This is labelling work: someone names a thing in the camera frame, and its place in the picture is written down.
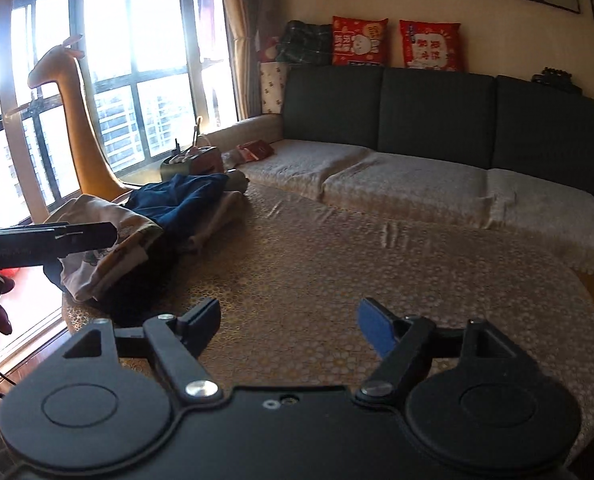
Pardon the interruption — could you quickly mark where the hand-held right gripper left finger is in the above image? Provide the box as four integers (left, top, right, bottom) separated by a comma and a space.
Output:
61, 296, 224, 405

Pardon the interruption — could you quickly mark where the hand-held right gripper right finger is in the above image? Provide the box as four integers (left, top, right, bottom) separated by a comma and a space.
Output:
354, 297, 526, 403

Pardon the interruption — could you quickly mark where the grey crumpled cloth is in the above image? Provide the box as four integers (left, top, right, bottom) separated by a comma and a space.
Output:
222, 147, 250, 168

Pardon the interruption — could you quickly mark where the red printed pillow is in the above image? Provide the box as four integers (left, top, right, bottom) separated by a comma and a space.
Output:
399, 20, 465, 72
331, 16, 389, 67

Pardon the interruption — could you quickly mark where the large window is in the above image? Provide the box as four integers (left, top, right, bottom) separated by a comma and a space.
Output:
0, 0, 240, 226

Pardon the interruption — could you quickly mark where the blue garment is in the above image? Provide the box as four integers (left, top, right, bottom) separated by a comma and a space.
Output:
124, 172, 230, 241

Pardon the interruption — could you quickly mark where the cream printed garment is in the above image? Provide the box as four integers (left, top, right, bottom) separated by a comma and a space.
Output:
52, 195, 165, 303

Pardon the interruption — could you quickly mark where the dotted white box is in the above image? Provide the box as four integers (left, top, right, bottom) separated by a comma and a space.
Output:
259, 60, 290, 116

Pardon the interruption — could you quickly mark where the dark green sofa back cushion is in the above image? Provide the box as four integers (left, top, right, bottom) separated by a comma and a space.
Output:
379, 67, 498, 168
282, 65, 384, 153
492, 75, 594, 196

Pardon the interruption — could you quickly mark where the beige curtain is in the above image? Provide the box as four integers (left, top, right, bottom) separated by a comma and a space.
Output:
214, 0, 265, 123

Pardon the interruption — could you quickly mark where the red packet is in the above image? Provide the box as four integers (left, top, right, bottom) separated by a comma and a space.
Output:
238, 141, 275, 162

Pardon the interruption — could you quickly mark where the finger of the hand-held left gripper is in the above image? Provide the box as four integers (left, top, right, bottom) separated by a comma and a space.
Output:
51, 221, 119, 265

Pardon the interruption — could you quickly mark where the dark basket with items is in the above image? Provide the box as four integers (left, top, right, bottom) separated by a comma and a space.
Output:
161, 117, 225, 181

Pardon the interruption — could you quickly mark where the beige garment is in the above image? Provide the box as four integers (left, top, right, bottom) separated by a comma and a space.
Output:
187, 190, 250, 253

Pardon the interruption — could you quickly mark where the black carved ornament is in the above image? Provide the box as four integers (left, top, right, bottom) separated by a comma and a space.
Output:
531, 66, 585, 93

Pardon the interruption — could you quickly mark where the yellow giraffe toy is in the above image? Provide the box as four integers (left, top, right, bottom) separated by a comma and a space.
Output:
27, 34, 135, 211

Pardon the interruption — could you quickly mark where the green plaid pillow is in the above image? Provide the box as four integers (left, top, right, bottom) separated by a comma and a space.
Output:
276, 20, 334, 66

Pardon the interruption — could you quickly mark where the white curved lamp pole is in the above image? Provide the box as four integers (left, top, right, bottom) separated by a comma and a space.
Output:
0, 0, 52, 223

